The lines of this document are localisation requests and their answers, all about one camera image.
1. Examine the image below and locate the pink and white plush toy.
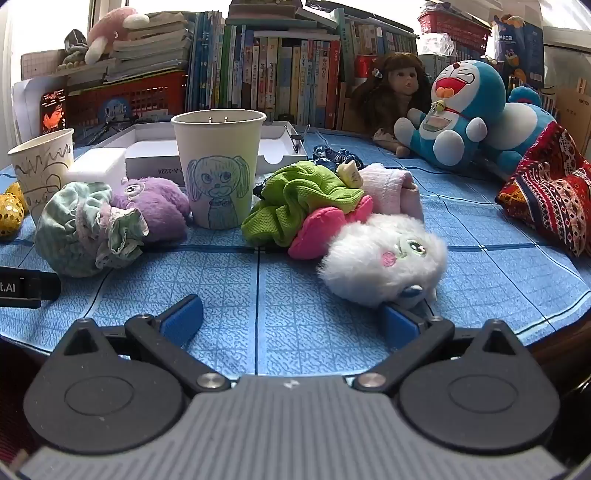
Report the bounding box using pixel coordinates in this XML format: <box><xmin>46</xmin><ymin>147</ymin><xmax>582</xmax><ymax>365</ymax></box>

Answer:
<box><xmin>84</xmin><ymin>7</ymin><xmax>151</xmax><ymax>65</ymax></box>

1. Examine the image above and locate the gold sequin bow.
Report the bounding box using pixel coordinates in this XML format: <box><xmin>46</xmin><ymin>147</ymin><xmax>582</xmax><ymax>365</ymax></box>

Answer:
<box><xmin>0</xmin><ymin>181</ymin><xmax>26</xmax><ymax>238</ymax></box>

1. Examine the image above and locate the white cardboard box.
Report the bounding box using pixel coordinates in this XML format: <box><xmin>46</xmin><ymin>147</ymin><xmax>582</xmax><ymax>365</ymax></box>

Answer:
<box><xmin>124</xmin><ymin>121</ymin><xmax>309</xmax><ymax>178</ymax></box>

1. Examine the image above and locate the blue printed carton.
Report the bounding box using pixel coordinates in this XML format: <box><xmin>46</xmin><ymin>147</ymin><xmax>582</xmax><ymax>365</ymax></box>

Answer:
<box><xmin>489</xmin><ymin>16</ymin><xmax>546</xmax><ymax>90</ymax></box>

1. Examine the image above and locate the blue checked tablecloth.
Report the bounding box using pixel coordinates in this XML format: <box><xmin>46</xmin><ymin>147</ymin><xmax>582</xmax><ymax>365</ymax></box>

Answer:
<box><xmin>0</xmin><ymin>127</ymin><xmax>591</xmax><ymax>374</ymax></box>

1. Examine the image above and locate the black toy bicycle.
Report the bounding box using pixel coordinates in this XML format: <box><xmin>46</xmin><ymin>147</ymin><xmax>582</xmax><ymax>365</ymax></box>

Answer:
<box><xmin>74</xmin><ymin>113</ymin><xmax>137</xmax><ymax>139</ymax></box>

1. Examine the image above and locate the green scrunchie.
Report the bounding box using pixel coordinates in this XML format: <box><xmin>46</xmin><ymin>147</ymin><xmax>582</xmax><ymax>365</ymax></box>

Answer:
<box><xmin>241</xmin><ymin>161</ymin><xmax>365</xmax><ymax>247</ymax></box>

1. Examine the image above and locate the white foam block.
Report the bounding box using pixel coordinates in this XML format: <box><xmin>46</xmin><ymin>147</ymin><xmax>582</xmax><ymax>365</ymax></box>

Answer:
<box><xmin>65</xmin><ymin>148</ymin><xmax>129</xmax><ymax>190</ymax></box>

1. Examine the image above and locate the clear plastic bag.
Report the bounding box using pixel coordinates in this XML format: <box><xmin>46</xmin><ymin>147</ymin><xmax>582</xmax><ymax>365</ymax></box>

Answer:
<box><xmin>418</xmin><ymin>33</ymin><xmax>458</xmax><ymax>58</ymax></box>

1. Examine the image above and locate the paper cup with dog drawing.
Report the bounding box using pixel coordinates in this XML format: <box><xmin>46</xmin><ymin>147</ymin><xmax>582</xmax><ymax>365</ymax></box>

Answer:
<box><xmin>171</xmin><ymin>109</ymin><xmax>267</xmax><ymax>230</ymax></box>

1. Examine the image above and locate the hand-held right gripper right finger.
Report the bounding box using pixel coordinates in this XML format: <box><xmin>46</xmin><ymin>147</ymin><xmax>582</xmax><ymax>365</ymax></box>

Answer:
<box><xmin>353</xmin><ymin>302</ymin><xmax>536</xmax><ymax>393</ymax></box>

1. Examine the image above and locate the smartphone with lit screen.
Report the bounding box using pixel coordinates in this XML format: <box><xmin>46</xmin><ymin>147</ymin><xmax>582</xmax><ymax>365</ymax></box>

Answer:
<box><xmin>41</xmin><ymin>88</ymin><xmax>68</xmax><ymax>136</ymax></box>

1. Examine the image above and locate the white fluffy plush toy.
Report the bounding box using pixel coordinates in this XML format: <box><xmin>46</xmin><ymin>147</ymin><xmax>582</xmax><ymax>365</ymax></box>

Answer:
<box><xmin>318</xmin><ymin>215</ymin><xmax>448</xmax><ymax>308</ymax></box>

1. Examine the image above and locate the blue and white plush toy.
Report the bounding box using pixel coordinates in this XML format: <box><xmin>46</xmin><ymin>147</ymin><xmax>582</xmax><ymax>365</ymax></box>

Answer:
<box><xmin>480</xmin><ymin>86</ymin><xmax>557</xmax><ymax>176</ymax></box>

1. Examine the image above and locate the small red mesh basket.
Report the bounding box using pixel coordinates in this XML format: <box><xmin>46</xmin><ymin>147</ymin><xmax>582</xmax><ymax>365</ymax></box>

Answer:
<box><xmin>418</xmin><ymin>10</ymin><xmax>492</xmax><ymax>55</ymax></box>

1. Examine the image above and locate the black binder clip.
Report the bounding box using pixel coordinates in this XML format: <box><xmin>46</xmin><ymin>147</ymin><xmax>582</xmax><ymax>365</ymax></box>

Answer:
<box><xmin>287</xmin><ymin>124</ymin><xmax>311</xmax><ymax>155</ymax></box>

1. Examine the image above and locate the blue cat plush toy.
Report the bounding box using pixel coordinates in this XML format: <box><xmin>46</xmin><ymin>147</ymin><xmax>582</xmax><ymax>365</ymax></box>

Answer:
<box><xmin>393</xmin><ymin>60</ymin><xmax>507</xmax><ymax>168</ymax></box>

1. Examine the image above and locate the grid cutting board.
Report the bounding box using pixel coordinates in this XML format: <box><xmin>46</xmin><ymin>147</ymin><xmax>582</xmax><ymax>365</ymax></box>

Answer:
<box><xmin>21</xmin><ymin>51</ymin><xmax>70</xmax><ymax>79</ymax></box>

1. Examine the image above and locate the red plastic basket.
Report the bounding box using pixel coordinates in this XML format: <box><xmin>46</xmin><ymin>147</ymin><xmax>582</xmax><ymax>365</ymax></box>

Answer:
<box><xmin>67</xmin><ymin>71</ymin><xmax>189</xmax><ymax>134</ymax></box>

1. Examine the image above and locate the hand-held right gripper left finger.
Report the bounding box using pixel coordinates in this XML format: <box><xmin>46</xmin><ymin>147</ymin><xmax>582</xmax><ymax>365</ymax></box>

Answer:
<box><xmin>50</xmin><ymin>294</ymin><xmax>232</xmax><ymax>393</ymax></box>

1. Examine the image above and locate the purple plush toy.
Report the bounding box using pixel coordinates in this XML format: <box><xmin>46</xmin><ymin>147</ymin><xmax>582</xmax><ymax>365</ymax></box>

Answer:
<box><xmin>111</xmin><ymin>176</ymin><xmax>192</xmax><ymax>241</ymax></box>

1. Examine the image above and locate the stack of flat books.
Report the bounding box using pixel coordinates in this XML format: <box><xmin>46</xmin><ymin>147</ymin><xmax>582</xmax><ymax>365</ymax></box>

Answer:
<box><xmin>108</xmin><ymin>16</ymin><xmax>197</xmax><ymax>84</ymax></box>

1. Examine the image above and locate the brown cardboard box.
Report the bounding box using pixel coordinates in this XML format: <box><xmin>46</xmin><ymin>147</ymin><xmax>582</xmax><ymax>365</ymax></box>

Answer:
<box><xmin>556</xmin><ymin>78</ymin><xmax>591</xmax><ymax>139</ymax></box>

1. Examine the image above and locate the brown-haired doll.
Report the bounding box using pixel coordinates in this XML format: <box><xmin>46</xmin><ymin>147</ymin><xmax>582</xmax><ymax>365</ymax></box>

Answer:
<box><xmin>353</xmin><ymin>52</ymin><xmax>435</xmax><ymax>158</ymax></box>

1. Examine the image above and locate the pale pink sock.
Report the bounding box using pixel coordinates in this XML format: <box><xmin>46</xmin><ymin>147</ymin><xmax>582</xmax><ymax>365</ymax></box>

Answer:
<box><xmin>358</xmin><ymin>164</ymin><xmax>426</xmax><ymax>222</ymax></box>

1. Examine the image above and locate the red drink can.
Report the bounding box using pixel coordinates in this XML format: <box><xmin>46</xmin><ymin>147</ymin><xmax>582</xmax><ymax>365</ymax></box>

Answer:
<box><xmin>355</xmin><ymin>54</ymin><xmax>386</xmax><ymax>88</ymax></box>

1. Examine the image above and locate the pink bow scrunchie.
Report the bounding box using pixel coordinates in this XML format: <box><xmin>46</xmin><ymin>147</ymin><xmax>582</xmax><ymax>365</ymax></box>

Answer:
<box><xmin>288</xmin><ymin>195</ymin><xmax>374</xmax><ymax>260</ymax></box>

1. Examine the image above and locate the row of upright books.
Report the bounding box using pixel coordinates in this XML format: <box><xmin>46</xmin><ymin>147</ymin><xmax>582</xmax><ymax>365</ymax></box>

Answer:
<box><xmin>187</xmin><ymin>9</ymin><xmax>467</xmax><ymax>130</ymax></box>

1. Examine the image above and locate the grey plush toy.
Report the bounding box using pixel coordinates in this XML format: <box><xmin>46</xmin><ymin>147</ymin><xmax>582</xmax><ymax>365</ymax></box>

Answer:
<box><xmin>62</xmin><ymin>28</ymin><xmax>90</xmax><ymax>68</ymax></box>

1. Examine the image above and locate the red patterned cloth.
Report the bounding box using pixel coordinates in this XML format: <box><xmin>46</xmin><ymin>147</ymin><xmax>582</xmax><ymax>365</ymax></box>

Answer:
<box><xmin>495</xmin><ymin>122</ymin><xmax>591</xmax><ymax>258</ymax></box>

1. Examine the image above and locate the paper cup with scribble drawing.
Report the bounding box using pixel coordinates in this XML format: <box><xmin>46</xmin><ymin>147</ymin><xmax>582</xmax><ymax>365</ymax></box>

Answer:
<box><xmin>8</xmin><ymin>128</ymin><xmax>75</xmax><ymax>210</ymax></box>

